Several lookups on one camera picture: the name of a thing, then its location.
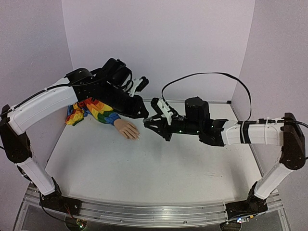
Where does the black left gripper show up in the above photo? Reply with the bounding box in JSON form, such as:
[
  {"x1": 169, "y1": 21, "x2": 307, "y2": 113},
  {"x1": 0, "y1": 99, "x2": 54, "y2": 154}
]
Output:
[{"x1": 101, "y1": 83, "x2": 152, "y2": 120}]

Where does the glitter nail polish bottle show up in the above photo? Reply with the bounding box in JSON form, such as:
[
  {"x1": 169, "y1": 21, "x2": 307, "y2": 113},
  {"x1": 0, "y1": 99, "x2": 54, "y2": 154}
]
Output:
[{"x1": 143, "y1": 117, "x2": 153, "y2": 123}]

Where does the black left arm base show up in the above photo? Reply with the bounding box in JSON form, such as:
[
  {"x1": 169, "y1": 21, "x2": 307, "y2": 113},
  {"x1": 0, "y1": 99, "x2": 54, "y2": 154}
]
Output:
[{"x1": 40, "y1": 177, "x2": 81, "y2": 215}]

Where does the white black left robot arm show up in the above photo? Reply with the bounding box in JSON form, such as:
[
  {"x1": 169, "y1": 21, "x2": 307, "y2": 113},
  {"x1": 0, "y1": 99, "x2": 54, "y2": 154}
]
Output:
[{"x1": 0, "y1": 58, "x2": 149, "y2": 210}]

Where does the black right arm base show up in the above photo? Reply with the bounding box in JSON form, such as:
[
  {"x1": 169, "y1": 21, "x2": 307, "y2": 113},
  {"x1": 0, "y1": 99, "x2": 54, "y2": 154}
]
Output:
[{"x1": 225, "y1": 182, "x2": 268, "y2": 221}]

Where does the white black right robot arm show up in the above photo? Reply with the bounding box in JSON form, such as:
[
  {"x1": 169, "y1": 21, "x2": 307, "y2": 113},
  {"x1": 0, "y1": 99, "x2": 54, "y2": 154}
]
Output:
[{"x1": 143, "y1": 97, "x2": 307, "y2": 200}]

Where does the mannequin hand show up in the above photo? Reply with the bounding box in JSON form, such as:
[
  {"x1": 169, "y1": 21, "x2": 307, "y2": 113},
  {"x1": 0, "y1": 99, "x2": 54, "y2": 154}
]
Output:
[{"x1": 114, "y1": 119, "x2": 140, "y2": 140}]

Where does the rainbow colored sleeve cloth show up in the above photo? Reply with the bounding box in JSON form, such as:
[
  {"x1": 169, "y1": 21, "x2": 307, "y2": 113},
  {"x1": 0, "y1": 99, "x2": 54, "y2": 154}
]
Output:
[{"x1": 65, "y1": 98, "x2": 120, "y2": 126}]

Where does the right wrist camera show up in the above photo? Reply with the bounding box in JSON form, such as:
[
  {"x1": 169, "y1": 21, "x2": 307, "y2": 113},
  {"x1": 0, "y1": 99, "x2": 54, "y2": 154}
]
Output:
[{"x1": 151, "y1": 97, "x2": 178, "y2": 125}]

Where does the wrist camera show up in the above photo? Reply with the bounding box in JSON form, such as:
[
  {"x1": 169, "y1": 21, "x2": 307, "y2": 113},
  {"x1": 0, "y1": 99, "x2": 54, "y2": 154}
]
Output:
[
  {"x1": 151, "y1": 97, "x2": 178, "y2": 125},
  {"x1": 127, "y1": 76, "x2": 149, "y2": 97}
]

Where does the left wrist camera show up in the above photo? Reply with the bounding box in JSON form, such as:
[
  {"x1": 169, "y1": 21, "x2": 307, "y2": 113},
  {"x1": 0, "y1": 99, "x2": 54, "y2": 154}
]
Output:
[{"x1": 127, "y1": 76, "x2": 149, "y2": 97}]

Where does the black right camera cable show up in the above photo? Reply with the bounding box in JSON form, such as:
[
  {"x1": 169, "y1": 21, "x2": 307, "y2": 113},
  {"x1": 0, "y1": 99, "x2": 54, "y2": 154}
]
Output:
[{"x1": 161, "y1": 72, "x2": 253, "y2": 122}]

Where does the aluminium front rail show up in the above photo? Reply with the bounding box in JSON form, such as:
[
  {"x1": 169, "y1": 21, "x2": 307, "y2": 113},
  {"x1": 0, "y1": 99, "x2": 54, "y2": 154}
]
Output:
[{"x1": 25, "y1": 187, "x2": 283, "y2": 228}]

